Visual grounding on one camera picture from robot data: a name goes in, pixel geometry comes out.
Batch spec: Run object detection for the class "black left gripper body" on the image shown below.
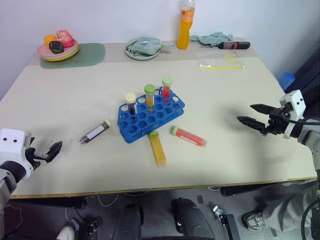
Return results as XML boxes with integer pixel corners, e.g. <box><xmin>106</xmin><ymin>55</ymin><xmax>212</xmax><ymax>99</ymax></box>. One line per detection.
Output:
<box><xmin>24</xmin><ymin>146</ymin><xmax>50</xmax><ymax>173</ymax></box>

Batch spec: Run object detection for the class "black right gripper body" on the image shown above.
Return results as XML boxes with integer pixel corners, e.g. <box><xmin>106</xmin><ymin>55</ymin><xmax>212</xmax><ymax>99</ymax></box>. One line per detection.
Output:
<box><xmin>264</xmin><ymin>105</ymin><xmax>292</xmax><ymax>137</ymax></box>

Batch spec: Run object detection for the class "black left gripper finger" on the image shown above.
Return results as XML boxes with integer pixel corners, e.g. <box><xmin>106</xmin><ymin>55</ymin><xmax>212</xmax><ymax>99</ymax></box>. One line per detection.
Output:
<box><xmin>45</xmin><ymin>140</ymin><xmax>64</xmax><ymax>164</ymax></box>

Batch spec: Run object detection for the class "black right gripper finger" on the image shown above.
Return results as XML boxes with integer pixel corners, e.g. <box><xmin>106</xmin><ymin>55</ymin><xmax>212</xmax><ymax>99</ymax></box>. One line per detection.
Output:
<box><xmin>250</xmin><ymin>103</ymin><xmax>276</xmax><ymax>116</ymax></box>
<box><xmin>236</xmin><ymin>115</ymin><xmax>269</xmax><ymax>136</ymax></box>

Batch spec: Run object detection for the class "dark tube with cream cap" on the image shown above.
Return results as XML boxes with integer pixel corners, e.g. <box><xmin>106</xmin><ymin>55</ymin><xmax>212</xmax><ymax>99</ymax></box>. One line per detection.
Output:
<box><xmin>124</xmin><ymin>92</ymin><xmax>138</xmax><ymax>116</ymax></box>
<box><xmin>79</xmin><ymin>119</ymin><xmax>113</xmax><ymax>146</ymax></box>

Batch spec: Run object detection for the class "red tube with green cap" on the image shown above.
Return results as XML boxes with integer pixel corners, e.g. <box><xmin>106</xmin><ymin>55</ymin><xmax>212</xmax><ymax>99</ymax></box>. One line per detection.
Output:
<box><xmin>161</xmin><ymin>77</ymin><xmax>174</xmax><ymax>104</ymax></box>
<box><xmin>170</xmin><ymin>125</ymin><xmax>209</xmax><ymax>149</ymax></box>

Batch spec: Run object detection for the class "yellow tube with green cap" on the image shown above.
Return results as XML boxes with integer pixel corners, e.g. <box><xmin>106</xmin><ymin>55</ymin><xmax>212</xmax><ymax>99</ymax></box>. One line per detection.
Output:
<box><xmin>147</xmin><ymin>130</ymin><xmax>168</xmax><ymax>168</ymax></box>
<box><xmin>143</xmin><ymin>84</ymin><xmax>157</xmax><ymax>112</ymax></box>

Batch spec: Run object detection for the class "blue test tube rack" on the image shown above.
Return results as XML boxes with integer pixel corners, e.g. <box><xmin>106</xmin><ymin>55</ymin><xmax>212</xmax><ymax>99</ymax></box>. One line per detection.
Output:
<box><xmin>117</xmin><ymin>87</ymin><xmax>187</xmax><ymax>144</ymax></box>

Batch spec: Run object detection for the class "blue ribbed water jug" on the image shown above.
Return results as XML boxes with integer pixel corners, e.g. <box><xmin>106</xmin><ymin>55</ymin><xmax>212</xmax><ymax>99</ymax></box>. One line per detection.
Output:
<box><xmin>277</xmin><ymin>72</ymin><xmax>296</xmax><ymax>91</ymax></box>

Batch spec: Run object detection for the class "dark blue fabric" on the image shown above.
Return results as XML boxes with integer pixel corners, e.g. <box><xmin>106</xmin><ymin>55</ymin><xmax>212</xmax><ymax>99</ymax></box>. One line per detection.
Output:
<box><xmin>286</xmin><ymin>46</ymin><xmax>320</xmax><ymax>121</ymax></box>

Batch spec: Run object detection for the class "clear plastic zip bag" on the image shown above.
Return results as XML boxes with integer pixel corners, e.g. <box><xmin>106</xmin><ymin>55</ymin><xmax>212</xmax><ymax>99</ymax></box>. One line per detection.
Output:
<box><xmin>195</xmin><ymin>50</ymin><xmax>247</xmax><ymax>71</ymax></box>

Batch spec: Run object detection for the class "red and black screwdriver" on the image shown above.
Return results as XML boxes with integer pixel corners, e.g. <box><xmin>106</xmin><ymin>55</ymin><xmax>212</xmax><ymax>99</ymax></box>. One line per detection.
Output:
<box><xmin>198</xmin><ymin>41</ymin><xmax>252</xmax><ymax>51</ymax></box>

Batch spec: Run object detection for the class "grey trouser leg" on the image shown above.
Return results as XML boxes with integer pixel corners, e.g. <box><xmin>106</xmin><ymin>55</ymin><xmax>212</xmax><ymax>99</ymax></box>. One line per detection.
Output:
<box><xmin>254</xmin><ymin>179</ymin><xmax>320</xmax><ymax>227</ymax></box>

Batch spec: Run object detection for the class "white shoe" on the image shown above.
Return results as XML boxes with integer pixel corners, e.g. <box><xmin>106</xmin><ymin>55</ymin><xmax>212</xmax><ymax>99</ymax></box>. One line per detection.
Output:
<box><xmin>55</xmin><ymin>223</ymin><xmax>76</xmax><ymax>240</ymax></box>

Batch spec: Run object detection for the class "green cloth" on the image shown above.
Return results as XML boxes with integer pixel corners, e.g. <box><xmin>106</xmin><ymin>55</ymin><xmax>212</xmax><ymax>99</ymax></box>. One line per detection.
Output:
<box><xmin>189</xmin><ymin>31</ymin><xmax>235</xmax><ymax>47</ymax></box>

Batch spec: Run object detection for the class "stack of coloured plates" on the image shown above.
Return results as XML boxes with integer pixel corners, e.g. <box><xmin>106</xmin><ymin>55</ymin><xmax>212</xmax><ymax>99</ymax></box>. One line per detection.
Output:
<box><xmin>39</xmin><ymin>44</ymin><xmax>81</xmax><ymax>63</ymax></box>

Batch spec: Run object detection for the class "grey sneaker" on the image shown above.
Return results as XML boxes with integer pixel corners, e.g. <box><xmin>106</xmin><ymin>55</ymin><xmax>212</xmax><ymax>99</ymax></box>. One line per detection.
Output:
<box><xmin>243</xmin><ymin>209</ymin><xmax>270</xmax><ymax>232</ymax></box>

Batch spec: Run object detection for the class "pink plate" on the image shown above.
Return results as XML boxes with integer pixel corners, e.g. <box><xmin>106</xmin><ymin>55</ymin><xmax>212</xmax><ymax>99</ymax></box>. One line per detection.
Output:
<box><xmin>37</xmin><ymin>39</ymin><xmax>79</xmax><ymax>58</ymax></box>

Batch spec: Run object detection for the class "green placemat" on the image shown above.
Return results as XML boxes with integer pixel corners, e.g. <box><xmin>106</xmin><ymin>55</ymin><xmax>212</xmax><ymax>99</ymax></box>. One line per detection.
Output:
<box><xmin>39</xmin><ymin>42</ymin><xmax>107</xmax><ymax>70</ymax></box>

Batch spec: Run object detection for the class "dark rounded shape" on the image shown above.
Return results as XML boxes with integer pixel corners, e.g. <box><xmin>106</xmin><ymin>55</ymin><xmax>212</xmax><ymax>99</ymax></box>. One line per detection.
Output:
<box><xmin>170</xmin><ymin>197</ymin><xmax>216</xmax><ymax>240</ymax></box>
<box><xmin>111</xmin><ymin>203</ymin><xmax>145</xmax><ymax>240</ymax></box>

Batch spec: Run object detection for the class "dark green toy food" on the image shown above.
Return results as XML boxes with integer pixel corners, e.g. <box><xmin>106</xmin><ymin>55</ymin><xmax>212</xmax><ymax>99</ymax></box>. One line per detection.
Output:
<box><xmin>48</xmin><ymin>40</ymin><xmax>64</xmax><ymax>54</ymax></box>

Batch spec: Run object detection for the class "orange soda bottle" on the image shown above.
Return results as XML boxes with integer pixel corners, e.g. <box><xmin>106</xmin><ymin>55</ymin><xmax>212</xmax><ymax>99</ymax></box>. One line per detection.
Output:
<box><xmin>176</xmin><ymin>0</ymin><xmax>197</xmax><ymax>50</ymax></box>

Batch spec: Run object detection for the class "orange toy food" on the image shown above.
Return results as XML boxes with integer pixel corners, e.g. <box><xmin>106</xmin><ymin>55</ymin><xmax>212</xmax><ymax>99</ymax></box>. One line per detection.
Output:
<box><xmin>43</xmin><ymin>34</ymin><xmax>58</xmax><ymax>49</ymax></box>

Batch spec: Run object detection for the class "pink toy food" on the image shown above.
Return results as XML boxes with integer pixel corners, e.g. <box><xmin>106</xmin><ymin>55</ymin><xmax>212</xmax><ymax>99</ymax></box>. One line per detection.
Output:
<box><xmin>55</xmin><ymin>29</ymin><xmax>76</xmax><ymax>49</ymax></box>

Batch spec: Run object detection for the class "pale green plate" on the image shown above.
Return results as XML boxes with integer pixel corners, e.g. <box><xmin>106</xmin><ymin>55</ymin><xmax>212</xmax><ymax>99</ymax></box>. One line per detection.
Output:
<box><xmin>123</xmin><ymin>37</ymin><xmax>162</xmax><ymax>61</ymax></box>

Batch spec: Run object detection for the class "pale green cloth pouch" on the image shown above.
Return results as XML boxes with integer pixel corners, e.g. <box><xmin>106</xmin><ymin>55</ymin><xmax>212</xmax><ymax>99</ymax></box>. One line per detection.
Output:
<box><xmin>128</xmin><ymin>36</ymin><xmax>175</xmax><ymax>55</ymax></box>

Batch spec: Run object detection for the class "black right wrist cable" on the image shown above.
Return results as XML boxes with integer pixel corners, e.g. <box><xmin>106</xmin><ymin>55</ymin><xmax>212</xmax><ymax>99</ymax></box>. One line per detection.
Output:
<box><xmin>280</xmin><ymin>111</ymin><xmax>320</xmax><ymax>125</ymax></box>

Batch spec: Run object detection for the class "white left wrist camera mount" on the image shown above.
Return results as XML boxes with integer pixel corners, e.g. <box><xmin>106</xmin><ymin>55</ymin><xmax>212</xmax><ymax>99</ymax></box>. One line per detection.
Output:
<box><xmin>0</xmin><ymin>128</ymin><xmax>35</xmax><ymax>181</ymax></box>

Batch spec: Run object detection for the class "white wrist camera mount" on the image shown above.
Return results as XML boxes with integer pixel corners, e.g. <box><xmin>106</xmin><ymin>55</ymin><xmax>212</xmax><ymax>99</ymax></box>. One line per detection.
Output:
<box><xmin>279</xmin><ymin>89</ymin><xmax>307</xmax><ymax>140</ymax></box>
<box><xmin>0</xmin><ymin>128</ymin><xmax>35</xmax><ymax>181</ymax></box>

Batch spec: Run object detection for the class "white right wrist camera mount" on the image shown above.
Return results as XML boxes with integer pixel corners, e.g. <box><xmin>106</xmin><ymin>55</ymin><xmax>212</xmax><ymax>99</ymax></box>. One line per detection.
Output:
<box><xmin>279</xmin><ymin>89</ymin><xmax>307</xmax><ymax>140</ymax></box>

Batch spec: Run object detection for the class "black table frame bar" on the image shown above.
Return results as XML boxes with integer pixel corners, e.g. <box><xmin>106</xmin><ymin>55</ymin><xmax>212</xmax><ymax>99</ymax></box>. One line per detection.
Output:
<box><xmin>9</xmin><ymin>196</ymin><xmax>88</xmax><ymax>210</ymax></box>
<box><xmin>220</xmin><ymin>182</ymin><xmax>285</xmax><ymax>198</ymax></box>

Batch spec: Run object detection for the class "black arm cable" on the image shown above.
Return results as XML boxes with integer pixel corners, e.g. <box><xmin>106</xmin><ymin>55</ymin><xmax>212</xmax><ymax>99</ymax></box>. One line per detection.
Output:
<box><xmin>300</xmin><ymin>199</ymin><xmax>320</xmax><ymax>240</ymax></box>

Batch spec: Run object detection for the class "metal clamp bracket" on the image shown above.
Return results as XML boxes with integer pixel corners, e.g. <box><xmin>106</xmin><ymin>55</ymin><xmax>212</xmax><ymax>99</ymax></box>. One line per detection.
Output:
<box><xmin>212</xmin><ymin>204</ymin><xmax>241</xmax><ymax>240</ymax></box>

